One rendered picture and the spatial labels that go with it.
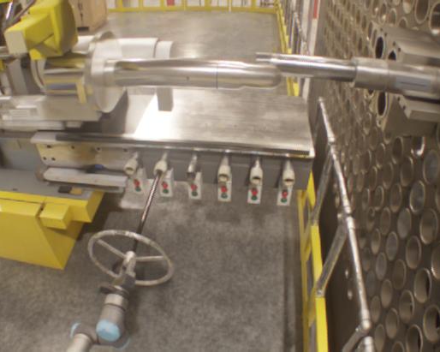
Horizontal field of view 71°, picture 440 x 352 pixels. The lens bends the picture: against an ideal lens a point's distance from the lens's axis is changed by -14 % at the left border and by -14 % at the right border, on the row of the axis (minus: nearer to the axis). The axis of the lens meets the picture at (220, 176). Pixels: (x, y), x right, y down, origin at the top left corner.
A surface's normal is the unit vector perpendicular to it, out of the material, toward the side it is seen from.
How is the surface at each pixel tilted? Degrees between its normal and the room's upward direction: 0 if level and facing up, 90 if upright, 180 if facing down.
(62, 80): 90
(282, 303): 0
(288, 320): 0
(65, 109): 90
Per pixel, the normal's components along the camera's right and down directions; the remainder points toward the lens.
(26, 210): 0.00, -0.76
